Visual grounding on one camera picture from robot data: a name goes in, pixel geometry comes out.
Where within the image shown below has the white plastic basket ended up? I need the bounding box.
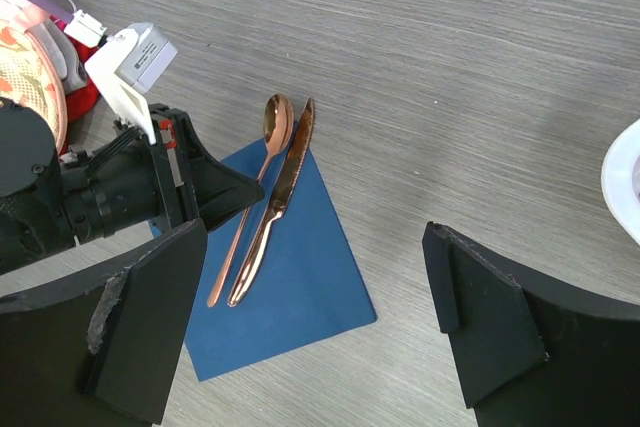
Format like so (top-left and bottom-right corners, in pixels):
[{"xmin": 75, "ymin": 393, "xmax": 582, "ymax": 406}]
[{"xmin": 601, "ymin": 119, "xmax": 640, "ymax": 244}]

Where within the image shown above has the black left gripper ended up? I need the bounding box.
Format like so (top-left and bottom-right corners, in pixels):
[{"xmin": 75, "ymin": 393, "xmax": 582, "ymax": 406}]
[{"xmin": 60, "ymin": 104, "xmax": 264, "ymax": 242}]

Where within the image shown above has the rose gold spoon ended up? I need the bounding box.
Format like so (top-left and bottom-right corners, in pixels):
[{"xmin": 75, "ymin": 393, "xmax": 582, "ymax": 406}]
[{"xmin": 206, "ymin": 93, "xmax": 295, "ymax": 309}]

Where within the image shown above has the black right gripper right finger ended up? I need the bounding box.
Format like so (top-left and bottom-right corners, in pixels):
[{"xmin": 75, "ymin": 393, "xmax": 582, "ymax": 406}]
[{"xmin": 422, "ymin": 222, "xmax": 639, "ymax": 426}]

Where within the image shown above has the floral mesh laundry bag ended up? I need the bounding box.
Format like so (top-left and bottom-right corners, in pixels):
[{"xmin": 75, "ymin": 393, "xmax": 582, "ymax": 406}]
[{"xmin": 1, "ymin": 0, "xmax": 68, "ymax": 153}]

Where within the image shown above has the red napkin stack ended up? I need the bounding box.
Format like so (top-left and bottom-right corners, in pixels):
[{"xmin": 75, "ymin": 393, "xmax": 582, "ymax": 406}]
[{"xmin": 55, "ymin": 20, "xmax": 100, "ymax": 127}]

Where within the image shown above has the blue paper napkin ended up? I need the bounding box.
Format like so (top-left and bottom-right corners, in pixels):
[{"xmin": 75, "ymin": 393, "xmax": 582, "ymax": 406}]
[{"xmin": 149, "ymin": 121, "xmax": 378, "ymax": 382}]

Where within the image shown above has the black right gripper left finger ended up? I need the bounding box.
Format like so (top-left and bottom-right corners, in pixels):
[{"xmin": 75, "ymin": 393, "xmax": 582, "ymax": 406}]
[{"xmin": 1, "ymin": 220, "xmax": 207, "ymax": 426}]

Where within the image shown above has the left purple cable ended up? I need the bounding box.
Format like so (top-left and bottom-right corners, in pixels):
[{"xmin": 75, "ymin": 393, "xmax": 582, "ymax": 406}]
[{"xmin": 0, "ymin": 0, "xmax": 109, "ymax": 48}]

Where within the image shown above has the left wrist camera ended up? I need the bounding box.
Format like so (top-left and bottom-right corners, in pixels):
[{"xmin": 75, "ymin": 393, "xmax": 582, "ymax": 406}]
[{"xmin": 85, "ymin": 22, "xmax": 177, "ymax": 145}]

